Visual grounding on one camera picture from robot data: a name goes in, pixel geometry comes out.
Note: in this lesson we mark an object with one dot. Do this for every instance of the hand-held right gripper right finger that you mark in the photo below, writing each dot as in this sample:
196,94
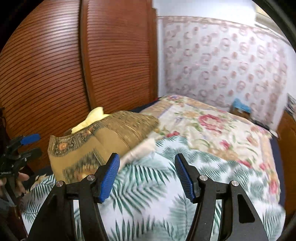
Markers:
185,176

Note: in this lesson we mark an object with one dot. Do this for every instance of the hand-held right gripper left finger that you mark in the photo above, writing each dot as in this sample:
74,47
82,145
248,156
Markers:
111,176

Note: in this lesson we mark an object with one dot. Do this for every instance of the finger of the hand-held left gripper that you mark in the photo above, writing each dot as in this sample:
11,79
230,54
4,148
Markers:
30,139
32,154

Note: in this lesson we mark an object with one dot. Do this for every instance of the brown patterned shirt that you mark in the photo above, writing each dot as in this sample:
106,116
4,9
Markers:
115,129

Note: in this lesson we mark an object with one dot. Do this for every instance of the person's left hand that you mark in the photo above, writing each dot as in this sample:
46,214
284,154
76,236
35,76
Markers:
21,178

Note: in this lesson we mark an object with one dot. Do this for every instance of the palm leaf print cloth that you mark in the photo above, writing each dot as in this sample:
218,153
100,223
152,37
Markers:
150,185

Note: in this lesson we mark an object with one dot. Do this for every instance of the floral blanket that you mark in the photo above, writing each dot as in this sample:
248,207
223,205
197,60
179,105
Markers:
208,129

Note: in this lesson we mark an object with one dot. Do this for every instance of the yellow garment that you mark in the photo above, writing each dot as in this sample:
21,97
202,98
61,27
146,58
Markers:
92,115

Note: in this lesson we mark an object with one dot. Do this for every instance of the wooden slatted wardrobe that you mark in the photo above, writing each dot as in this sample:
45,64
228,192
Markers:
57,69

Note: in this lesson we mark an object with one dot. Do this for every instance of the blue item on box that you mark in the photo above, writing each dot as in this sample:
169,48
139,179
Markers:
240,107

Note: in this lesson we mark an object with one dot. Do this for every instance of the navy bed sheet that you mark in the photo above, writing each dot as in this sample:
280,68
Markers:
274,150

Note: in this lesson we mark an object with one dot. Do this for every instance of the wooden cabinet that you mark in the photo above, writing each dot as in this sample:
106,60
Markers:
286,139

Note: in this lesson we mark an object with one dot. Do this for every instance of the patterned pillow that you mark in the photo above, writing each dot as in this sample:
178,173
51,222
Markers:
291,104

